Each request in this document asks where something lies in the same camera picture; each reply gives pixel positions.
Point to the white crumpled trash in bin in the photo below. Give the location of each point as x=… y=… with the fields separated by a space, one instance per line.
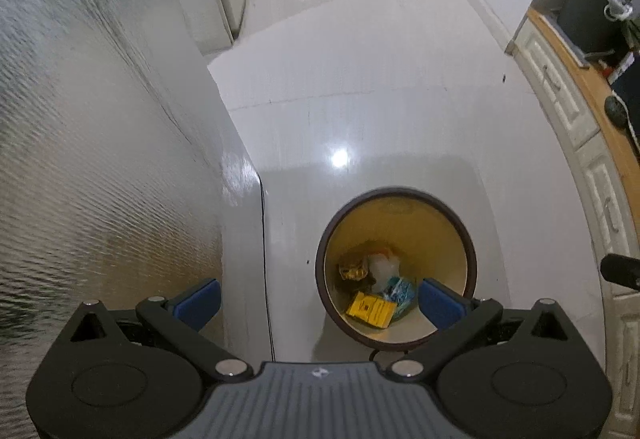
x=382 y=268

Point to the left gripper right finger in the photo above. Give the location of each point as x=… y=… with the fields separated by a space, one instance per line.
x=459 y=323

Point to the yellow round trash bin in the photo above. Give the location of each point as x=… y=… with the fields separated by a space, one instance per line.
x=426 y=235

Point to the yellow packet in bin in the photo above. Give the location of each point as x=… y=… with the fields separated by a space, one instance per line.
x=372 y=310

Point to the gold snack wrapper in bin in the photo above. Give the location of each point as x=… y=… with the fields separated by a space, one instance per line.
x=354 y=269

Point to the teal wrapper in bin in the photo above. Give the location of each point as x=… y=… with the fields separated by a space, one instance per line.
x=402 y=293

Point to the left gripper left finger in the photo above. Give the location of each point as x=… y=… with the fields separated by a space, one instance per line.
x=178 y=322

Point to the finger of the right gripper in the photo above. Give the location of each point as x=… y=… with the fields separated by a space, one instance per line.
x=621 y=270

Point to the silver foil table mat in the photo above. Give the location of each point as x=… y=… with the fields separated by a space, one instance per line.
x=111 y=177

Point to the dark trash can with liner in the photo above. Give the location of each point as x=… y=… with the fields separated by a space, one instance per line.
x=595 y=26

